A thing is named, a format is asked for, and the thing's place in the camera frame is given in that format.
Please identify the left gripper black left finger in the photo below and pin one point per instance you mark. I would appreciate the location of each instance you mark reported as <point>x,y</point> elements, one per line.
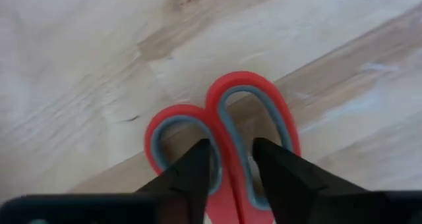
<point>188,178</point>

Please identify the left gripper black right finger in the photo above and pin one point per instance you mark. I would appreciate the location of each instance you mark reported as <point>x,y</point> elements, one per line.
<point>290,184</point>

